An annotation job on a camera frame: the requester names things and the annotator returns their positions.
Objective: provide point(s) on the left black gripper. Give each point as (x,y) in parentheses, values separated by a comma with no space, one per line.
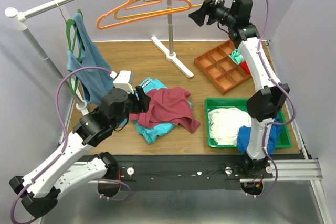
(142,98)

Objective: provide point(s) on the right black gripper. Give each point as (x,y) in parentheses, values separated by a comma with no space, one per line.
(207,9)

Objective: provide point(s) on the maroon tank top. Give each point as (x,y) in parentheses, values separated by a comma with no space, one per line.
(168,106)

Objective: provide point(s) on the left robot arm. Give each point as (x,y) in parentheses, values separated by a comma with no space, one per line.
(40,190)

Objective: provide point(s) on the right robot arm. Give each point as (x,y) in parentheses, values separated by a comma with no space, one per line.
(270,94)

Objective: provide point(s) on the blue-grey hanging tank top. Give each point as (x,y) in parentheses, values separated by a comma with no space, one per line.
(95,83)

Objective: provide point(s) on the green hanger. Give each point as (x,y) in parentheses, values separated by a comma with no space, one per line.
(70,23)

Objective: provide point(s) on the turquoise folded shirt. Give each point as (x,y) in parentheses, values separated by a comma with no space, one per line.
(152,134)

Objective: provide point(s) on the mint green cloth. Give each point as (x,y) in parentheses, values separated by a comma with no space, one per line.
(237,57)

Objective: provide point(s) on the red cloth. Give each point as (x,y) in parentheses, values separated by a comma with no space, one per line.
(244,66)

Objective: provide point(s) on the orange compartment tray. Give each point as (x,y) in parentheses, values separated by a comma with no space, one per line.
(218,67)

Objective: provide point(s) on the white cloth in bin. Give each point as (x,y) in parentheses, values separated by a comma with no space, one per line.
(224,124)

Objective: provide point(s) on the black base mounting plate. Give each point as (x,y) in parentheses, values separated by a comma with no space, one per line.
(186,172)

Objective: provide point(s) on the royal blue cloth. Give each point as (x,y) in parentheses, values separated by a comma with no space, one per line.
(244,133)

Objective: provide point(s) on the green plastic bin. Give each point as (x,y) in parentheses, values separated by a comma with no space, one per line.
(215,103)

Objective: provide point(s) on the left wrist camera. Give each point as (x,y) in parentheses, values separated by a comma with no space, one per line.
(123,80)

